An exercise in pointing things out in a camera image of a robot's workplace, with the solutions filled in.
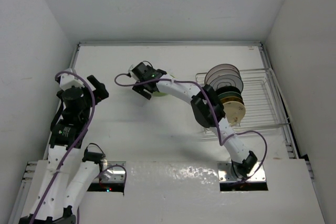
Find black plate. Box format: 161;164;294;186
216;86;241;95

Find purple cable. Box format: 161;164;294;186
27;71;127;224
114;73;268;184

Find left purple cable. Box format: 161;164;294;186
27;71;127;224

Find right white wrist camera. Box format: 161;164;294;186
127;65;136;79

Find white plate red rim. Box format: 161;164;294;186
207;63;240;76

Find beige patterned plate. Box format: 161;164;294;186
224;101;246;126

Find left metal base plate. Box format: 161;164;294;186
92;161;126;184

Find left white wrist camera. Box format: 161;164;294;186
56;73;84;91

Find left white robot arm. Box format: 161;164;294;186
19;70;109;223

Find metal base plate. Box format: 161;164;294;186
92;161;126;184
217;161;267;183

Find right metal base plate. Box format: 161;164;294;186
217;161;267;183

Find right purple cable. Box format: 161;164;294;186
114;73;268;184

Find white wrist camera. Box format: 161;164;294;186
127;65;136;79
56;73;84;91

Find lime green plate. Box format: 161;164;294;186
152;73;175;98

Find white plate red characters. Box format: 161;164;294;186
205;67;240;84

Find yellow patterned plate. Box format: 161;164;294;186
219;96;244;105

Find white plate teal emblem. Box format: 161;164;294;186
206;74;244;92

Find metal wire dish rack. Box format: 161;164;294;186
195;69;291;143

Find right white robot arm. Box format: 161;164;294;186
128;62;257;180

